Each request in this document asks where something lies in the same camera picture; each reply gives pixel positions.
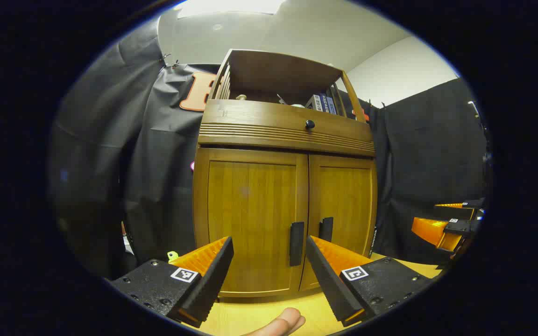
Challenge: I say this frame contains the wooden drawer with black knob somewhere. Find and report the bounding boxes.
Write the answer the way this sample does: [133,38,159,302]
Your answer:
[198,99,376,157]

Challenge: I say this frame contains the black backdrop cloth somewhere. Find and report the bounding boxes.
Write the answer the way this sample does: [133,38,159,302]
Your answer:
[50,19,489,280]

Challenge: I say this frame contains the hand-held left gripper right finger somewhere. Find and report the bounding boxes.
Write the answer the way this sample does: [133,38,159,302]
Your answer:
[305,236,438,327]

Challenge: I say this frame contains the wooden cabinet door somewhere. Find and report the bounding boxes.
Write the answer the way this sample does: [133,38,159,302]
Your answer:
[299,154,378,292]
[194,147,309,297]

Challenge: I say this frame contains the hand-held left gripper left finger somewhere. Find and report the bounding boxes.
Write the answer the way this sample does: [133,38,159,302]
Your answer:
[110,236,234,328]

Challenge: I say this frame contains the wooden double-door shoe cabinet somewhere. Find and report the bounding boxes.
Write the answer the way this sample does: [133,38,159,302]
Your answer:
[193,49,378,299]

